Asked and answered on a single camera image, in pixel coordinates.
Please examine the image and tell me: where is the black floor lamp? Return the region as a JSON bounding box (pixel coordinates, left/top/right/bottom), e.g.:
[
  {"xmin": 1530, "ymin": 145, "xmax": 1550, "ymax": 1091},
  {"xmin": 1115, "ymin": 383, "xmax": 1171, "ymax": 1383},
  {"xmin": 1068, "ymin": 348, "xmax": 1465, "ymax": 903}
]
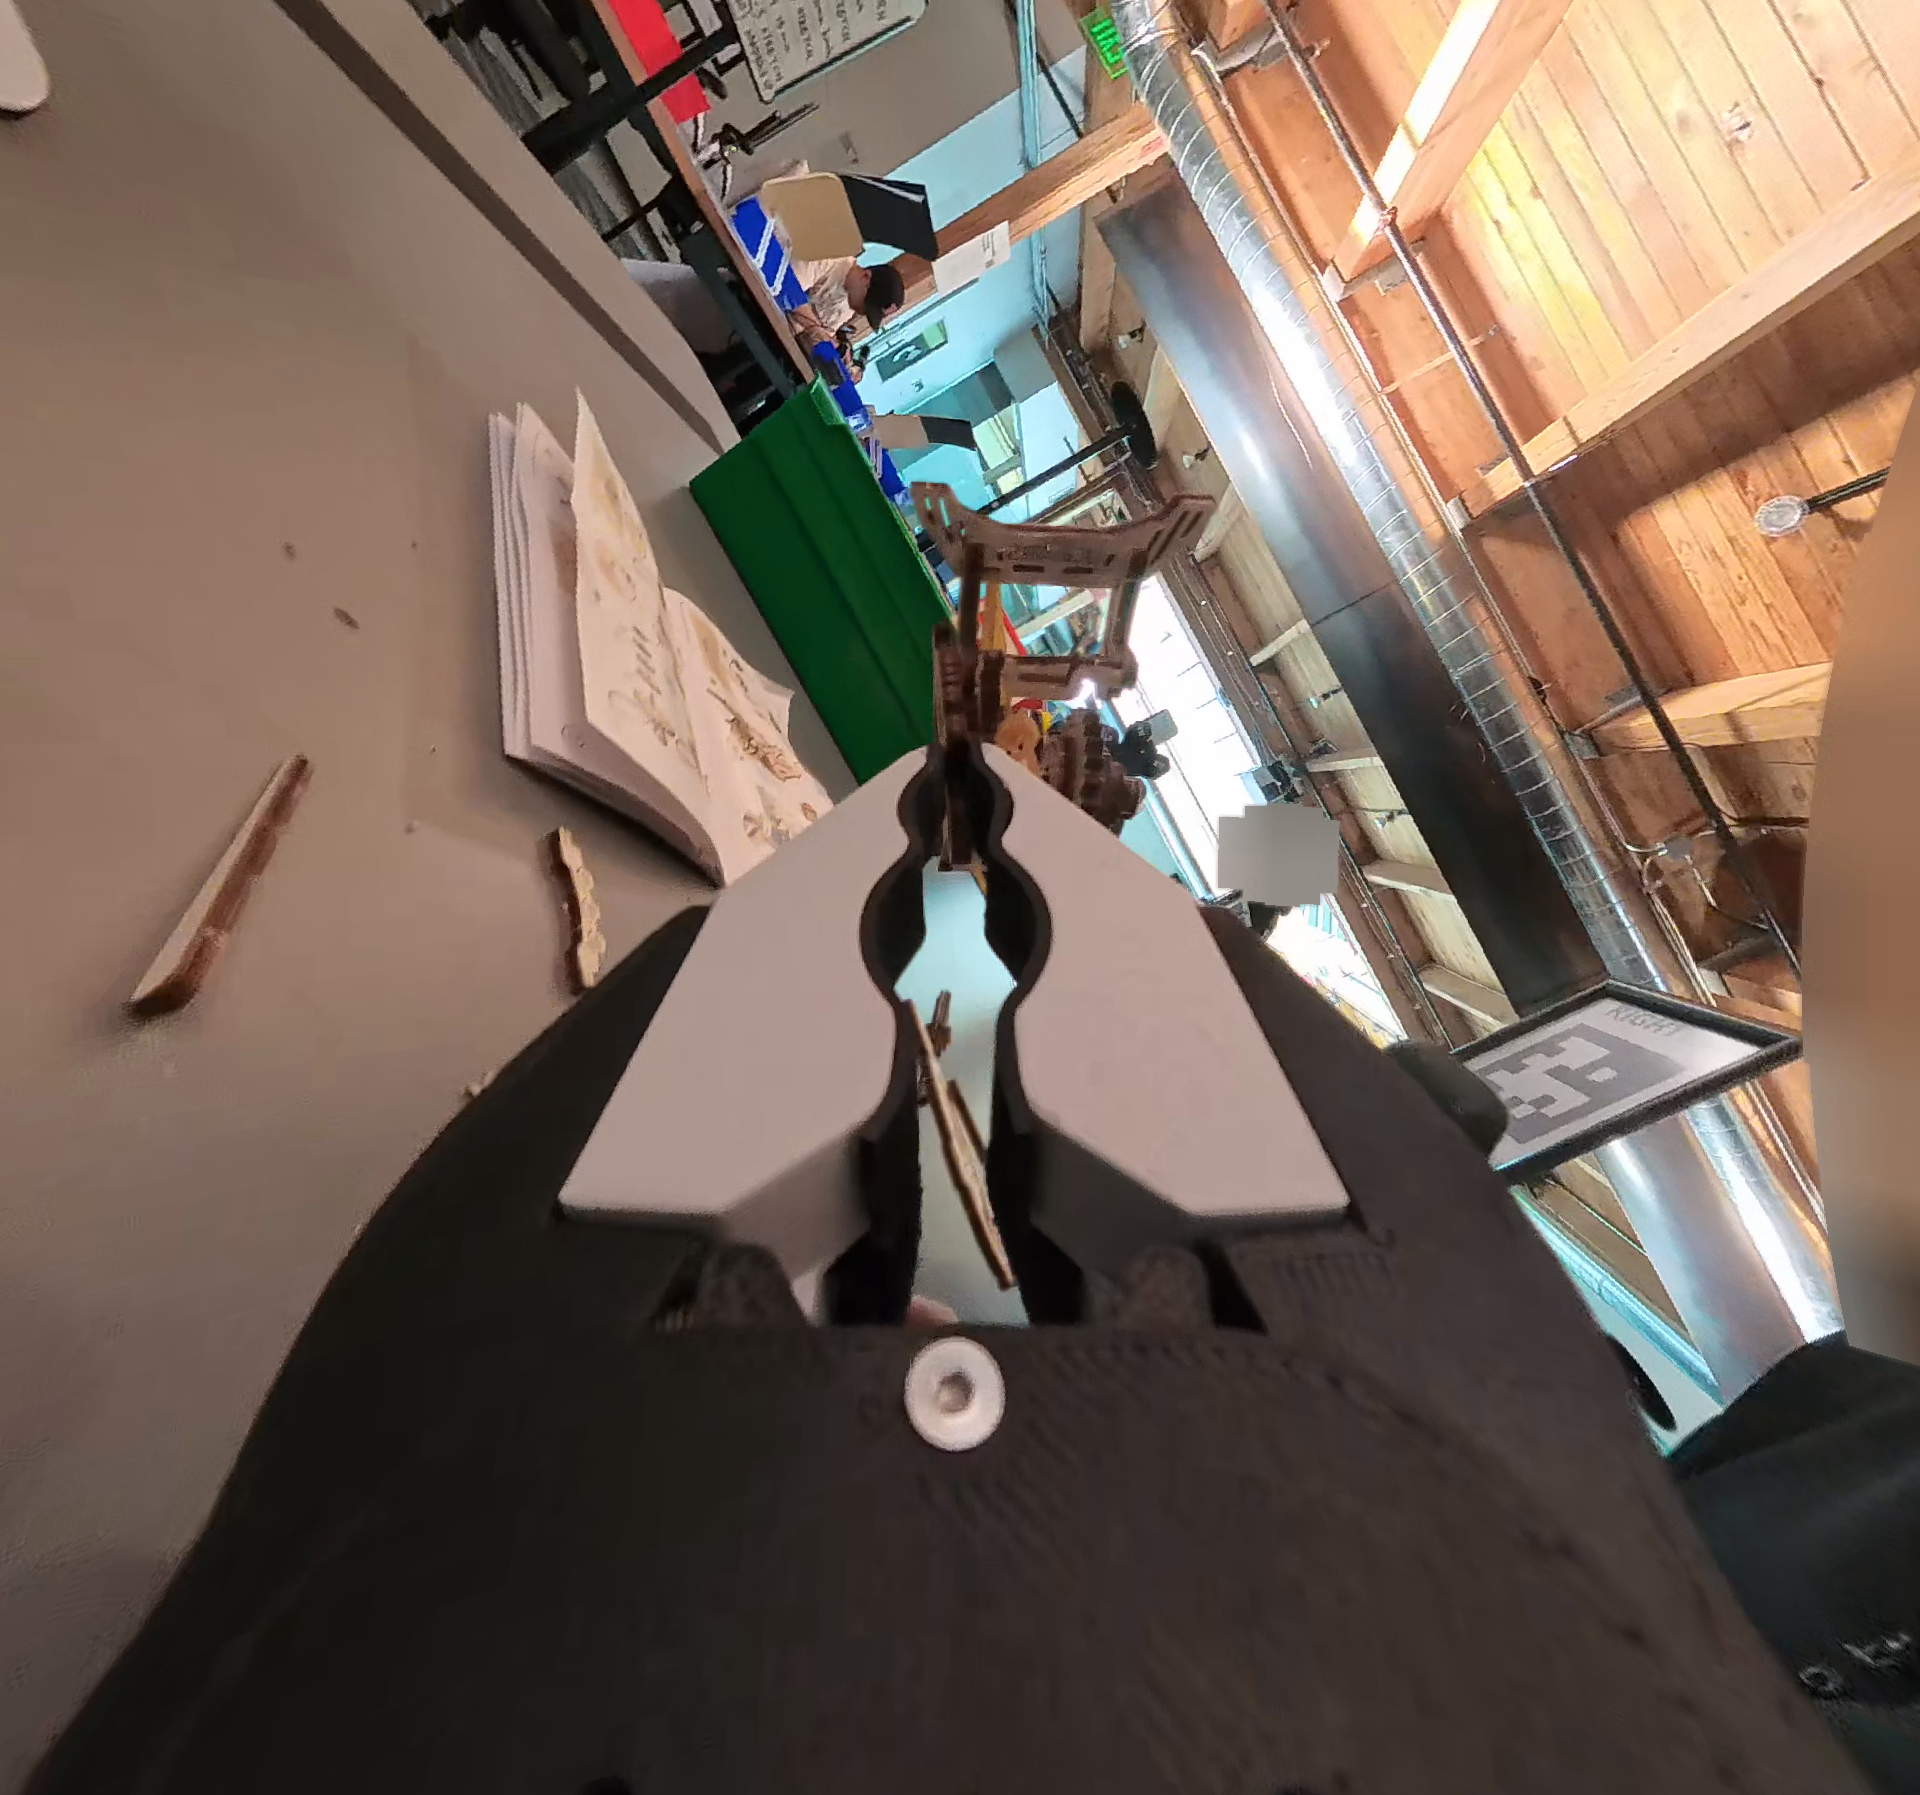
[{"xmin": 974, "ymin": 383, "xmax": 1158, "ymax": 515}]

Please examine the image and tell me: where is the long wooden desk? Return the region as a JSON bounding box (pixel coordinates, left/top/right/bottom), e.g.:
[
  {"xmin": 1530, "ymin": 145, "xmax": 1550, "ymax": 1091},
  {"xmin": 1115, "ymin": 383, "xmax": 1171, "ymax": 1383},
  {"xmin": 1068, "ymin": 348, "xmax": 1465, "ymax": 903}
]
[{"xmin": 547, "ymin": 0, "xmax": 821, "ymax": 384}]

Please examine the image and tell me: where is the red plastic bin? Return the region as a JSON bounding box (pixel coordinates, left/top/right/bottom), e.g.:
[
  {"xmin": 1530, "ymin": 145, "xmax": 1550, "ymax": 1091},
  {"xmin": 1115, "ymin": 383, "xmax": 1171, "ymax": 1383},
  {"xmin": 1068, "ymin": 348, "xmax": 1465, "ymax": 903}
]
[{"xmin": 592, "ymin": 0, "xmax": 711, "ymax": 125}]

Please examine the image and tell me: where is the toothed wooden strip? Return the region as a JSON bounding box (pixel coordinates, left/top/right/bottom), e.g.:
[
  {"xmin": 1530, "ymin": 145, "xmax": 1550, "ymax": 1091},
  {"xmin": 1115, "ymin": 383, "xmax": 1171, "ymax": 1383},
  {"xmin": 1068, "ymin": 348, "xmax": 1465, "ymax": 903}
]
[{"xmin": 547, "ymin": 827, "xmax": 607, "ymax": 996}]

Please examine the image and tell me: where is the cream rounded board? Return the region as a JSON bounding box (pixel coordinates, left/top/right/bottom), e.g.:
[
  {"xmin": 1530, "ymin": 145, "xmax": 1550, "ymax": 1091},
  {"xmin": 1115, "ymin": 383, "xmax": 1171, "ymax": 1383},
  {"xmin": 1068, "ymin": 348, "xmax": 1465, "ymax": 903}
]
[{"xmin": 756, "ymin": 174, "xmax": 868, "ymax": 267}]

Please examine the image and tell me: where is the open instruction booklet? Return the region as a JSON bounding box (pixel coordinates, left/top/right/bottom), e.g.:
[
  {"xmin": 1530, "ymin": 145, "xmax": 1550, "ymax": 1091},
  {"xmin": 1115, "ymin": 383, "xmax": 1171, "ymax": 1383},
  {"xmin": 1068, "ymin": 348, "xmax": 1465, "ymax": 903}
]
[{"xmin": 487, "ymin": 388, "xmax": 836, "ymax": 887}]

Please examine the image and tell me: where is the wooden mechanical model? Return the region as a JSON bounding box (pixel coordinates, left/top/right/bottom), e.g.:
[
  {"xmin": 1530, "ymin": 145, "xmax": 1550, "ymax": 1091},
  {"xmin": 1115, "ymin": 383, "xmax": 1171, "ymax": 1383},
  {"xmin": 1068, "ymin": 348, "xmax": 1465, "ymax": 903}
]
[{"xmin": 907, "ymin": 477, "xmax": 1217, "ymax": 874}]

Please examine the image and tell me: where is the framed marker board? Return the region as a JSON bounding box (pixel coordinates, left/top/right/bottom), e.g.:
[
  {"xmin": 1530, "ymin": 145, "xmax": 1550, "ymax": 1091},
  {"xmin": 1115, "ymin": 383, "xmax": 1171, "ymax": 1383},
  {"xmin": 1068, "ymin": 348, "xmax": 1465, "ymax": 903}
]
[{"xmin": 1450, "ymin": 985, "xmax": 1805, "ymax": 1180}]

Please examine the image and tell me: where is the blue plastic bin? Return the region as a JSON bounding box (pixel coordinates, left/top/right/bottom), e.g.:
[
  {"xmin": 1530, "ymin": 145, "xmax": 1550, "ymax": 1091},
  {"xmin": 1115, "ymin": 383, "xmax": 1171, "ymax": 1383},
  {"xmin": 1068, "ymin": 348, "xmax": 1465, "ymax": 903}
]
[{"xmin": 728, "ymin": 195, "xmax": 796, "ymax": 324}]

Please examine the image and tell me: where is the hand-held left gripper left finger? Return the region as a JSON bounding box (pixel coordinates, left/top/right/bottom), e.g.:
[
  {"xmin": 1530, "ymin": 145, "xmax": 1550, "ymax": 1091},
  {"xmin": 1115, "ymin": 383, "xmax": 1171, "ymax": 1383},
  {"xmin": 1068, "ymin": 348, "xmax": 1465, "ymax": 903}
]
[{"xmin": 558, "ymin": 748, "xmax": 959, "ymax": 1324}]

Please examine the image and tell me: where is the small wooden key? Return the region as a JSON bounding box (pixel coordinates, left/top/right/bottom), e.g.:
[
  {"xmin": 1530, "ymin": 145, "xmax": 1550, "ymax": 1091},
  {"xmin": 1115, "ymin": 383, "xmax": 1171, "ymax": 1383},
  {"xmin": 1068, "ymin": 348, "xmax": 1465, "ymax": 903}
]
[{"xmin": 895, "ymin": 991, "xmax": 1020, "ymax": 1291}]

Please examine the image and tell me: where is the wooden support pillar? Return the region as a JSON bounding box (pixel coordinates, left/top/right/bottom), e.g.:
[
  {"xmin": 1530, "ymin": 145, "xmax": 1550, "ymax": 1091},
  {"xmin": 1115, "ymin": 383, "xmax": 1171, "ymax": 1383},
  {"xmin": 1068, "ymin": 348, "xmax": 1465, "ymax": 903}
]
[{"xmin": 900, "ymin": 102, "xmax": 1171, "ymax": 267}]

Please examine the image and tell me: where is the brown wooden stick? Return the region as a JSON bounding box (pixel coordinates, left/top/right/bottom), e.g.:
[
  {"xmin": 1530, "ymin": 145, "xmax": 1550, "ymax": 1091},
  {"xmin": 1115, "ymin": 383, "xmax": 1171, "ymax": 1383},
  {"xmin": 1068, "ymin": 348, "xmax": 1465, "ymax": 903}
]
[{"xmin": 128, "ymin": 756, "xmax": 311, "ymax": 1015}]

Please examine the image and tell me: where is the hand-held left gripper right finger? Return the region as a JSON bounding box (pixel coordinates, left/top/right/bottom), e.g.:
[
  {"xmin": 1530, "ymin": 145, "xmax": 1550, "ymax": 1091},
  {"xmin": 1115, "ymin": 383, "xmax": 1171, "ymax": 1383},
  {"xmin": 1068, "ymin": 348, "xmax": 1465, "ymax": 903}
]
[{"xmin": 959, "ymin": 748, "xmax": 1354, "ymax": 1320}]

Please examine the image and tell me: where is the green plastic bin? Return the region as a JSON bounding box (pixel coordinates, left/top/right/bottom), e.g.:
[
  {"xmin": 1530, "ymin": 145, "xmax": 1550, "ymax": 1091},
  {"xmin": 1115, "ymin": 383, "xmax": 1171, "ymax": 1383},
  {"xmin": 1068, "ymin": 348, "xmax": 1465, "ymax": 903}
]
[{"xmin": 687, "ymin": 377, "xmax": 959, "ymax": 785}]

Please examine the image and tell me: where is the black tilted board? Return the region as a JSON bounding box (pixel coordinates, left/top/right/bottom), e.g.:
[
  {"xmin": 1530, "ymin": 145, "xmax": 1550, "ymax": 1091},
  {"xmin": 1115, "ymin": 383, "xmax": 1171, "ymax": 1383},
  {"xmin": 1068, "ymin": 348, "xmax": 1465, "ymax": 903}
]
[{"xmin": 836, "ymin": 174, "xmax": 938, "ymax": 258}]

